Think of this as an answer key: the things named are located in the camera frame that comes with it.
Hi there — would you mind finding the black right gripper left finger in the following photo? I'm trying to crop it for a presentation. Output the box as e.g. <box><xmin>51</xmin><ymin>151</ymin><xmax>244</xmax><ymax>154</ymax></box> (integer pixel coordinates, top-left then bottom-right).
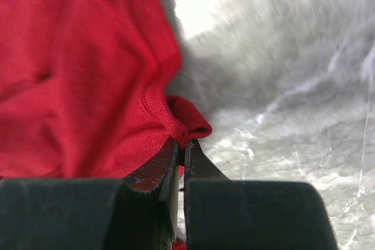
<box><xmin>1</xmin><ymin>140</ymin><xmax>179</xmax><ymax>249</ymax></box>

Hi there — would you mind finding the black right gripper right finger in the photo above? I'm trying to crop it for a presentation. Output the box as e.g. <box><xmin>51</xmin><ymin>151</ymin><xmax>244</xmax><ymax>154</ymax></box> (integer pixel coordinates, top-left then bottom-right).
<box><xmin>184</xmin><ymin>140</ymin><xmax>338</xmax><ymax>250</ymax></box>

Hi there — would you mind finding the dark red t-shirt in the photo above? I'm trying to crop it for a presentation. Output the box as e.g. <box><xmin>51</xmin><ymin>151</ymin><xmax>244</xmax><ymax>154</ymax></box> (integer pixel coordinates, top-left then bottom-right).
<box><xmin>1</xmin><ymin>0</ymin><xmax>212</xmax><ymax>178</ymax></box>

